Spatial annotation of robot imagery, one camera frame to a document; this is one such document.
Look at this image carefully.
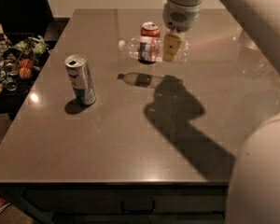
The silver blue energy drink can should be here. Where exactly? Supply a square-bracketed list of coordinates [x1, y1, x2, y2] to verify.
[64, 54, 96, 105]

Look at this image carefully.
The black wire snack basket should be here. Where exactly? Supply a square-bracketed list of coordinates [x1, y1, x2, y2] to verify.
[0, 23, 50, 119]

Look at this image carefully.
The red coke can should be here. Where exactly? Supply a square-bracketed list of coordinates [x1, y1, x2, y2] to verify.
[141, 21, 161, 37]

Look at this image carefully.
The dark cabinet drawer with handle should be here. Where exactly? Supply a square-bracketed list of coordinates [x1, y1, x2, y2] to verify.
[24, 187, 227, 215]

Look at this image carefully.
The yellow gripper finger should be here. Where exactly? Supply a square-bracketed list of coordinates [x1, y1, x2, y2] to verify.
[162, 32, 182, 62]

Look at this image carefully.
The clear plastic water bottle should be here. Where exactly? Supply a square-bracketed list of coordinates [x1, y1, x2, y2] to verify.
[118, 36, 189, 63]

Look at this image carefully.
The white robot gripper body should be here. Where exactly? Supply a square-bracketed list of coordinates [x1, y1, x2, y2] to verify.
[162, 0, 201, 33]

